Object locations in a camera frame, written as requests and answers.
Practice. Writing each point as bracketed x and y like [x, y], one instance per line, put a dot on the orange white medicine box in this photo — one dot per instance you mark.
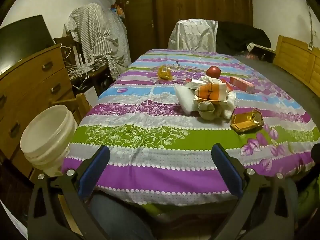
[212, 91]

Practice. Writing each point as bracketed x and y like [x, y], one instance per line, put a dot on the dark wooden chair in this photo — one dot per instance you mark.
[62, 43]

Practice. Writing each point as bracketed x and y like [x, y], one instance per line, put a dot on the dark wooden door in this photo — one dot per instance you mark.
[137, 17]

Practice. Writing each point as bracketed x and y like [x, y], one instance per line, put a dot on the brown wooden wardrobe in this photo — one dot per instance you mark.
[212, 0]

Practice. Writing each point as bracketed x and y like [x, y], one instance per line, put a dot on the colourful hanging cloth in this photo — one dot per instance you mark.
[117, 9]

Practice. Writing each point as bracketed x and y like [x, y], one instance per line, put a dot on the white cloth bundle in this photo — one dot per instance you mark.
[183, 97]

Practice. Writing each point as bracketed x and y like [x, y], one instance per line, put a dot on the small white box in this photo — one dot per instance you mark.
[197, 84]

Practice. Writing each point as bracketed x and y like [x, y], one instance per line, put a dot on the black jacket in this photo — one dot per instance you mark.
[240, 37]

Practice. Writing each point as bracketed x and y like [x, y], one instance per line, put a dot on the person's jeans leg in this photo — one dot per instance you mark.
[117, 220]

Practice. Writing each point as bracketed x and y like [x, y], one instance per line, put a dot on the white plastic bucket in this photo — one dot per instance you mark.
[47, 135]

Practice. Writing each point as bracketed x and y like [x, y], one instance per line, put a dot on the black television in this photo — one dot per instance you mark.
[25, 37]

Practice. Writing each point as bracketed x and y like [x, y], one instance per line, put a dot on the gold plastic tray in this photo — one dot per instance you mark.
[246, 122]

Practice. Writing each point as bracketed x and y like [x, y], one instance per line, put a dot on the wooden headboard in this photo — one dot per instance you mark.
[295, 55]

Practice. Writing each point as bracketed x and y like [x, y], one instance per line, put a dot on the white router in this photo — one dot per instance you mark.
[81, 60]

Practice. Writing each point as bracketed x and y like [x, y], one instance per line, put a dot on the crumpled beige paper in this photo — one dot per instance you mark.
[206, 108]

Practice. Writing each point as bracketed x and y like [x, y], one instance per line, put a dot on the yellow candy wrapper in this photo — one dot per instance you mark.
[165, 73]

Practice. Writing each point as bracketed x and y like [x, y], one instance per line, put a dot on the pink carton box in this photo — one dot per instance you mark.
[241, 83]

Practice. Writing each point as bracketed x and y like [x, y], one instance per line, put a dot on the white plastic covered chair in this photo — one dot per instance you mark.
[192, 35]

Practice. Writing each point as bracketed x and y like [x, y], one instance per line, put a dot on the light wooden chair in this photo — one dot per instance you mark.
[83, 105]

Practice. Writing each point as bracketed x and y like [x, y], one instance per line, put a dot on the striped floral blanket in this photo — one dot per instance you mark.
[150, 155]

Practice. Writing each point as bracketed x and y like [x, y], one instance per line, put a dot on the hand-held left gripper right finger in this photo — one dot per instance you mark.
[227, 171]

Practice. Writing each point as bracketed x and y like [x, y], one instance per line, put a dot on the grey striped cloth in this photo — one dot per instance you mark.
[100, 30]

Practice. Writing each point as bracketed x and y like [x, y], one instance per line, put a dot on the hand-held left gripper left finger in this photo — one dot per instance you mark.
[93, 171]

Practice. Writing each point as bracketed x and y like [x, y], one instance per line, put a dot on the grey bed sheet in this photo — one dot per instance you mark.
[275, 80]

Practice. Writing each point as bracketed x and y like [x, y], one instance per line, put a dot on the wooden dresser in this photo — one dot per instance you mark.
[30, 80]

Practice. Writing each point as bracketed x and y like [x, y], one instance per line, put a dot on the white tissue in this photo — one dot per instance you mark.
[230, 102]

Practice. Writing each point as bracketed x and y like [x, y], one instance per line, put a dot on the red apple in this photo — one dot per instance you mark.
[213, 72]

